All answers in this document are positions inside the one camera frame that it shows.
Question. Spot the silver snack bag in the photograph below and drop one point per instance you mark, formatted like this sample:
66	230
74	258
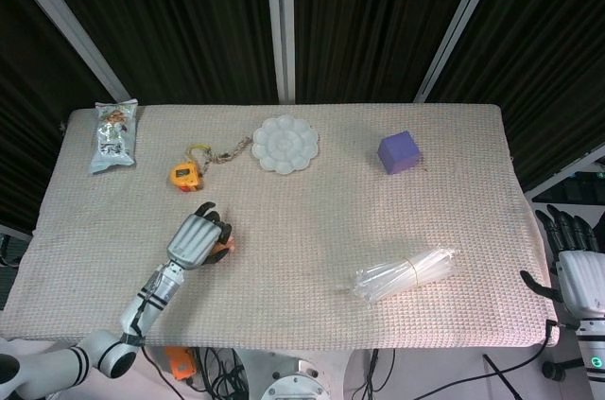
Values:
113	137

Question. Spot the orange tool under table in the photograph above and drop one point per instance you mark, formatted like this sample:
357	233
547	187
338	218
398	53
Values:
179	362

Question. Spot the white flower-shaped palette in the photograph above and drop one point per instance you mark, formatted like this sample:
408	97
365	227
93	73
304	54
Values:
285	145

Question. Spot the bundle of clear straws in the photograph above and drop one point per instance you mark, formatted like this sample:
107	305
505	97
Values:
406	274

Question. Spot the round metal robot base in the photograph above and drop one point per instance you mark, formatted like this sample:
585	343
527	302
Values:
295	383

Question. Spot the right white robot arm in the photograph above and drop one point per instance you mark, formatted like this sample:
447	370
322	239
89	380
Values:
593	357

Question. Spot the beige knitted table cloth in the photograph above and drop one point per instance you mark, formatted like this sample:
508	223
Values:
283	230

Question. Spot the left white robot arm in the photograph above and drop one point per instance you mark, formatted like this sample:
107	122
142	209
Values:
118	329

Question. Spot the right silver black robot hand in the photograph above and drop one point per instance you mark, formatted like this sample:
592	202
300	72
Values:
579	272

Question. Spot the white aluminium frame post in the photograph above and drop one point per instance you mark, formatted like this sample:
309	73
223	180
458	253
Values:
280	24
461	22
66	22

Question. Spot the yellow tape measure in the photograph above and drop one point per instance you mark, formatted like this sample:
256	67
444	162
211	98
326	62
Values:
185	176

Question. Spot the small orange toy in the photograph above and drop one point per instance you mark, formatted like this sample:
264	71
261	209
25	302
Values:
226	245

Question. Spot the purple cube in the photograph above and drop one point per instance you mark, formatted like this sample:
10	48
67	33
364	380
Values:
399	152

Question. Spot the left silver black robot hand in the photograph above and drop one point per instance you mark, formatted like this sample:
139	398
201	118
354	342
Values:
196	241

